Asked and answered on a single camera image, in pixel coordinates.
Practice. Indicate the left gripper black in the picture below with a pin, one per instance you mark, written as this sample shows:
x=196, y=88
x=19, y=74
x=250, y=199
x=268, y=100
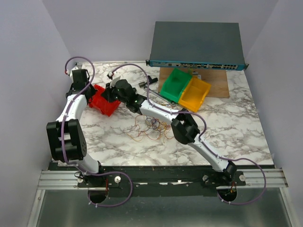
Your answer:
x=92, y=89

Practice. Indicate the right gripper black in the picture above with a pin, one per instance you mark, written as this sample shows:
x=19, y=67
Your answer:
x=107, y=92

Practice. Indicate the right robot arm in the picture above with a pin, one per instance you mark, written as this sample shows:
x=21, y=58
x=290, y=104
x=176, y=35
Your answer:
x=184, y=127

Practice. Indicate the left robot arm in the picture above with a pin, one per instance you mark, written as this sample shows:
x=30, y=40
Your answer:
x=66, y=139

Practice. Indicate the red plastic bin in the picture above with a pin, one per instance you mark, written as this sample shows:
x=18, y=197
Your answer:
x=101, y=104

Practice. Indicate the silver ratchet wrench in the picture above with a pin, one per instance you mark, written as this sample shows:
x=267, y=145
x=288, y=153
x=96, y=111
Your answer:
x=154, y=93

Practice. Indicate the green plastic bin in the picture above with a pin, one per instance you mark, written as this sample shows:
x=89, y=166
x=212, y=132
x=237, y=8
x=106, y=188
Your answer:
x=175, y=84

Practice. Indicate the yellow plastic bin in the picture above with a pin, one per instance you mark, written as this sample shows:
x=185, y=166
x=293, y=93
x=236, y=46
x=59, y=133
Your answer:
x=194, y=94

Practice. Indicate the wooden board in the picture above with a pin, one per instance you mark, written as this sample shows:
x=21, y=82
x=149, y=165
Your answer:
x=217, y=79

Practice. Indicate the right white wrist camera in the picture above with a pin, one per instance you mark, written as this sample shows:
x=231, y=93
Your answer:
x=113, y=78

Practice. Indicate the black T-handle tool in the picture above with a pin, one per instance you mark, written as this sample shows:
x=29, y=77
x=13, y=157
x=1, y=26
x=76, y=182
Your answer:
x=150, y=80

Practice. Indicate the blue network switch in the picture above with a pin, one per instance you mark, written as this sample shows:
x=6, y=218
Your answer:
x=197, y=45

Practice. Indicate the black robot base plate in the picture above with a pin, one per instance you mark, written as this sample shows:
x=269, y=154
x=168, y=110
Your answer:
x=159, y=181

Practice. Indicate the aluminium frame rail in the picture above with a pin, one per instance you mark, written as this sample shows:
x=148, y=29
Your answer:
x=254, y=178

